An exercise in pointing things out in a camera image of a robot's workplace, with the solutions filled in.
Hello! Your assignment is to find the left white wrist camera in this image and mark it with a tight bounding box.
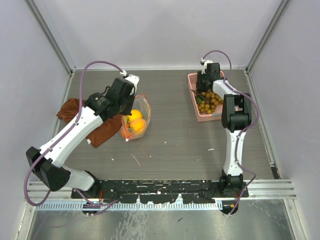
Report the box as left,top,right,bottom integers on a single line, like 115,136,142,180
119,70,140,88

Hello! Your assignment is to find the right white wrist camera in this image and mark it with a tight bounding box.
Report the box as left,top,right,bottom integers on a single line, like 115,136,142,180
200,58,213,75

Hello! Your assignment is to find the orange peach toy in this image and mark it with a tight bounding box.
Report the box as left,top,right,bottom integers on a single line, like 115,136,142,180
130,118,147,135

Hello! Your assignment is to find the orange persimmon toy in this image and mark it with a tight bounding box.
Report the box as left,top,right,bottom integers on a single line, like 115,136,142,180
120,127,131,139

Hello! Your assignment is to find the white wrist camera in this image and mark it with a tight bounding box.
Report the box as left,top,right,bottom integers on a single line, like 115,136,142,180
119,70,140,88
200,58,213,75

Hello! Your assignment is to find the brown longan bunch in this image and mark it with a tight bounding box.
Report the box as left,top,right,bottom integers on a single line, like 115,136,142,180
194,90,223,115

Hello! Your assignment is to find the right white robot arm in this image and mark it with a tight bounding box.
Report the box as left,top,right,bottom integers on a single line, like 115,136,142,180
196,60,252,197

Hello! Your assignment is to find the pink plastic basket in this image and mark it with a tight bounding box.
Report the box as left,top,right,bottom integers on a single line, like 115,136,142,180
187,73,223,122

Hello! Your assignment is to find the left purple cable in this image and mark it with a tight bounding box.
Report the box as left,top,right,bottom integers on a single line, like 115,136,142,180
23,60,127,217

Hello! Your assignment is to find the yellow lemon toy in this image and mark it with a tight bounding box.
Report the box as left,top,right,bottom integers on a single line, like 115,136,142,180
127,109,143,123

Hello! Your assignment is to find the clear orange-zip bag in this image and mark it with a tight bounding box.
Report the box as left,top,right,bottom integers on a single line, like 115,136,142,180
120,94,152,142

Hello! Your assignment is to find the slotted cable duct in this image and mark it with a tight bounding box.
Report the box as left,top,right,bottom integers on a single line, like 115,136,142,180
36,200,223,211

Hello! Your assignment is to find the brown cloth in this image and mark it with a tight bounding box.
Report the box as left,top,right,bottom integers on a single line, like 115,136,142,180
56,98,122,148

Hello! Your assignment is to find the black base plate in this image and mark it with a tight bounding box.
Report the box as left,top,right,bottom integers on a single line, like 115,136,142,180
71,178,250,205

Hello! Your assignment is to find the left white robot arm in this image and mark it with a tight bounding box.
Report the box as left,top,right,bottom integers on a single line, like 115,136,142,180
26,74,140,198

